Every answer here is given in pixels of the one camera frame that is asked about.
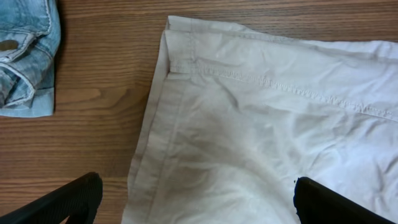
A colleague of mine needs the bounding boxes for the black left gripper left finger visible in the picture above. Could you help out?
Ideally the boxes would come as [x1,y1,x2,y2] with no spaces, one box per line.
[1,172,103,224]

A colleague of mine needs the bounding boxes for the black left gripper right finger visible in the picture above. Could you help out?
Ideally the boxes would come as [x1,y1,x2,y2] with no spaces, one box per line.
[293,177,394,224]

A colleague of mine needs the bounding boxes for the beige shorts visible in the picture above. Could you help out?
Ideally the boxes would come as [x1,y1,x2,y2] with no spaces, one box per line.
[122,16,397,223]

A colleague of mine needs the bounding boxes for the folded light blue jeans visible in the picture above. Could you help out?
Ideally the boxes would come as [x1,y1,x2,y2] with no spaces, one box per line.
[1,0,61,118]

